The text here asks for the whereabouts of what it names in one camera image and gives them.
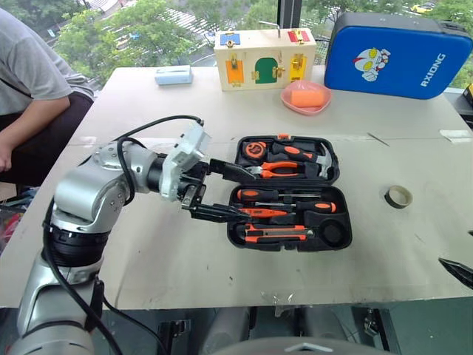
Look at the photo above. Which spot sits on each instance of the black orange tool case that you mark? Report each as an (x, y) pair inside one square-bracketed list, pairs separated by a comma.
[(236, 236)]

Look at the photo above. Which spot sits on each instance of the dark window frame post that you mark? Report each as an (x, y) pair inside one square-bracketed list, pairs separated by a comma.
[(290, 13)]

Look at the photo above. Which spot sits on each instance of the clear tape strip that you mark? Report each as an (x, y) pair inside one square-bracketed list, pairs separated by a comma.
[(456, 135)]

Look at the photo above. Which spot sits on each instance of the seated person in grey shirt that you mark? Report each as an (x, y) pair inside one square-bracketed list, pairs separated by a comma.
[(26, 66)]

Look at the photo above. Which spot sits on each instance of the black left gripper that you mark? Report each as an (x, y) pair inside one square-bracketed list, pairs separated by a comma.
[(196, 179)]

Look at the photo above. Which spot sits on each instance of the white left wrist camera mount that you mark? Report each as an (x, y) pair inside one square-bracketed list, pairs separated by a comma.
[(184, 148)]

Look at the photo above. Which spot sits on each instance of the light blue tissue pack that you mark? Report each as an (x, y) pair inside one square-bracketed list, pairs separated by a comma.
[(173, 75)]

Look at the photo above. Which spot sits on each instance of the orange voltage tester pen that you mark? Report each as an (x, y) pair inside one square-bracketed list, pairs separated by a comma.
[(266, 212)]

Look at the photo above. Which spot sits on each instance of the silver allen key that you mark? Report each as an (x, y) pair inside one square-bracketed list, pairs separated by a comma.
[(278, 29)]

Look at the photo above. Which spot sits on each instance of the orange sponge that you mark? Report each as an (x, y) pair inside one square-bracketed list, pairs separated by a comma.
[(306, 98)]

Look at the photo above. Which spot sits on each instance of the dark tape roll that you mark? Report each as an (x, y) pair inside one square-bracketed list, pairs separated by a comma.
[(388, 197)]

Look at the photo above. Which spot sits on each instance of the pink bowl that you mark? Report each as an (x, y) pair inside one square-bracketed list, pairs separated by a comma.
[(295, 109)]

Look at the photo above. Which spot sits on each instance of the grey rounded robot torso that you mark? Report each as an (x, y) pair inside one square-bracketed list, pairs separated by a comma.
[(303, 347)]

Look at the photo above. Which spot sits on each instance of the silver metal bracket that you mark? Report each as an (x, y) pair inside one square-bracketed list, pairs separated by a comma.
[(371, 323)]

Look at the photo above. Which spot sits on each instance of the person's bare hand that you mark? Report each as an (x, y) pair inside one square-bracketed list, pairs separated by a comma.
[(3, 157)]

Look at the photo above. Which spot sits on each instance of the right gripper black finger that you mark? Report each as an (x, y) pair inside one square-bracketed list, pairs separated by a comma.
[(462, 271)]

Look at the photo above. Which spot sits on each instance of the orange black tape measure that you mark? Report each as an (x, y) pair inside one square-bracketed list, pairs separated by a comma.
[(255, 149)]

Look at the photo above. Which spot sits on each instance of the blue cartoon print case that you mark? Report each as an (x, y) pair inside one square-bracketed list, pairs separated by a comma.
[(399, 74)]

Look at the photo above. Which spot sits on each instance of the orange black pliers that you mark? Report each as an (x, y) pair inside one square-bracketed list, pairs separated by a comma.
[(281, 168)]

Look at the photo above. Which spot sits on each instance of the person's bare forearm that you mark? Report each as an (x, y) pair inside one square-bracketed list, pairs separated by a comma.
[(33, 122)]

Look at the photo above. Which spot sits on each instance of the thin dark stick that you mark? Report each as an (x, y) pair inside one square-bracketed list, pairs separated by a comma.
[(378, 140)]

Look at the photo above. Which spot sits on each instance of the black orange claw hammer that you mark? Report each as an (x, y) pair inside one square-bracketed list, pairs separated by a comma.
[(292, 151)]

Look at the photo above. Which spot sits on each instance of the wooden latch busy box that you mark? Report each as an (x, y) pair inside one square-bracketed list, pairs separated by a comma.
[(251, 48)]

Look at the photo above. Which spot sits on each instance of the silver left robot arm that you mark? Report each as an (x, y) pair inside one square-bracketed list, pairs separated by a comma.
[(81, 192)]

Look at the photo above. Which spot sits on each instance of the crumpled clear tape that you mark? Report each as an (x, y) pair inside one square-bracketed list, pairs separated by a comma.
[(277, 301)]

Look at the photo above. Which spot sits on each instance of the orange black utility knife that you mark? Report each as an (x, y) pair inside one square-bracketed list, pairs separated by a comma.
[(273, 233)]

